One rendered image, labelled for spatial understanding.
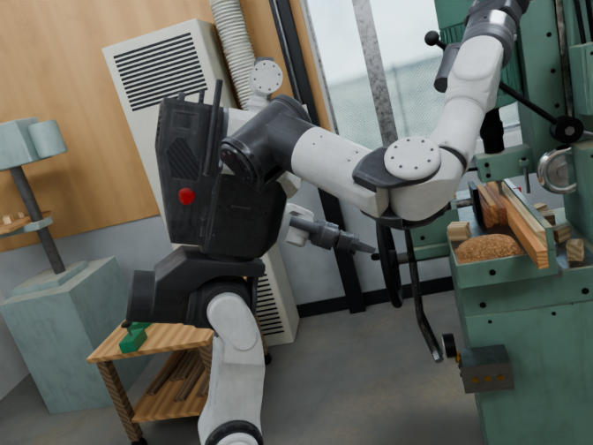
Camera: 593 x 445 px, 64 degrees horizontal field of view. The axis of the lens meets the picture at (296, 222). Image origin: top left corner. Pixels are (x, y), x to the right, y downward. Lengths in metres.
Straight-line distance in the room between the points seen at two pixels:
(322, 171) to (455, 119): 0.22
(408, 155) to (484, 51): 0.25
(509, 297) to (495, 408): 0.34
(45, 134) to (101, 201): 0.64
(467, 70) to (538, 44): 0.53
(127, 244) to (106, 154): 0.57
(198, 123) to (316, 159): 0.31
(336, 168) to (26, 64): 2.70
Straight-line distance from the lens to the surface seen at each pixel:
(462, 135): 0.76
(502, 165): 1.39
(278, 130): 0.81
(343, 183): 0.72
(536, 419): 1.54
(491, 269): 1.18
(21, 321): 2.98
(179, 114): 0.97
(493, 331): 1.36
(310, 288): 3.00
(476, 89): 0.82
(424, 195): 0.71
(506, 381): 1.35
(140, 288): 1.07
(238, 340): 1.09
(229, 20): 2.60
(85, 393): 3.03
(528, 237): 1.16
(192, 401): 2.34
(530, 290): 1.32
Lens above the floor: 1.38
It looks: 16 degrees down
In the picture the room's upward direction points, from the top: 16 degrees counter-clockwise
